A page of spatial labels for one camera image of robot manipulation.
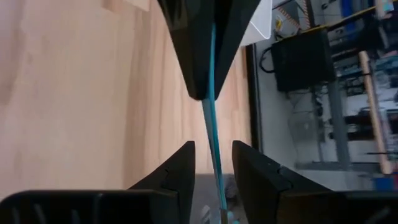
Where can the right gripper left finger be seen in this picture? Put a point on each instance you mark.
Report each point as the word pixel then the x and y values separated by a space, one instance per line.
pixel 93 207

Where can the black aluminium table frame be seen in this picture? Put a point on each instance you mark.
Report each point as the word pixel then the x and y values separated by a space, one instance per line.
pixel 252 93

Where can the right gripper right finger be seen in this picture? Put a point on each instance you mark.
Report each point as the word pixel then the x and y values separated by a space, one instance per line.
pixel 311 205

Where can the white plastic bin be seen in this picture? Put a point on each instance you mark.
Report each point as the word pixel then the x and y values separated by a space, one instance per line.
pixel 258 21

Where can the black box on stand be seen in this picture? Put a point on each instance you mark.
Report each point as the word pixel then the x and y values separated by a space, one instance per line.
pixel 301 59

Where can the wooden pole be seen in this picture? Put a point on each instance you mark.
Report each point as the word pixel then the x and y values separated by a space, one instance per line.
pixel 373 109

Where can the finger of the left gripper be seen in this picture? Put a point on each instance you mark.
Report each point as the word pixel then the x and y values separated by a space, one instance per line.
pixel 192 46
pixel 231 31

